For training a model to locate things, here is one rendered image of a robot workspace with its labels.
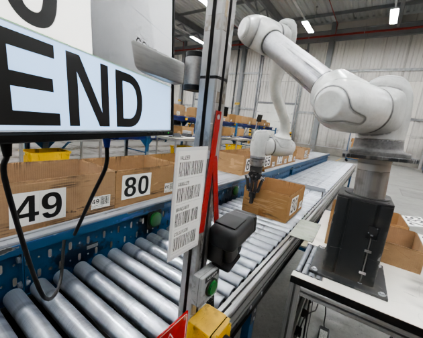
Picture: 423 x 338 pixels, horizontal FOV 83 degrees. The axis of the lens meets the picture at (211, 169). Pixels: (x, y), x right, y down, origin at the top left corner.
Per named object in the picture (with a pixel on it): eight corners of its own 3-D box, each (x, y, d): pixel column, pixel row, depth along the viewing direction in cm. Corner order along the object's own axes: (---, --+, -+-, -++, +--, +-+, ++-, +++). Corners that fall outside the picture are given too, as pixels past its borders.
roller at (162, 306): (195, 349, 63) (197, 333, 62) (88, 267, 91) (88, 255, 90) (206, 336, 67) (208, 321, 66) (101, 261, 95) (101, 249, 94)
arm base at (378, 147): (399, 154, 97) (401, 141, 96) (412, 159, 78) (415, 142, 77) (348, 150, 106) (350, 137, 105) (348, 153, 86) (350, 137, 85)
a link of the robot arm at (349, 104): (407, 102, 72) (367, 94, 62) (367, 143, 83) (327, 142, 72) (276, 15, 118) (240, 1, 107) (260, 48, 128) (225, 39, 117)
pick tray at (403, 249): (421, 275, 101) (428, 253, 99) (323, 243, 121) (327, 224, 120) (411, 249, 125) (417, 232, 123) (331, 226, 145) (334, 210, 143)
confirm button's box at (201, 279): (201, 310, 48) (204, 280, 47) (189, 303, 50) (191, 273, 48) (219, 293, 54) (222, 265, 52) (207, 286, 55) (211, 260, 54)
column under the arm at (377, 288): (382, 267, 104) (401, 195, 97) (387, 302, 82) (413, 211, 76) (318, 246, 117) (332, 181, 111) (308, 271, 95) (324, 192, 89)
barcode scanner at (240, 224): (256, 249, 59) (260, 211, 56) (231, 278, 49) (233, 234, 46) (232, 239, 62) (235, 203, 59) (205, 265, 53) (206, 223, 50)
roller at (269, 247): (273, 259, 111) (275, 249, 110) (187, 223, 139) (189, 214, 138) (277, 255, 115) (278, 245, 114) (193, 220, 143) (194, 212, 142)
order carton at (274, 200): (285, 223, 141) (290, 196, 138) (240, 209, 157) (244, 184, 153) (301, 208, 174) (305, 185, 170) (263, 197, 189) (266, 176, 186)
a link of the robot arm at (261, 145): (254, 157, 136) (274, 158, 141) (258, 129, 133) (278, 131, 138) (246, 153, 146) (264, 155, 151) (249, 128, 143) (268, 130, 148)
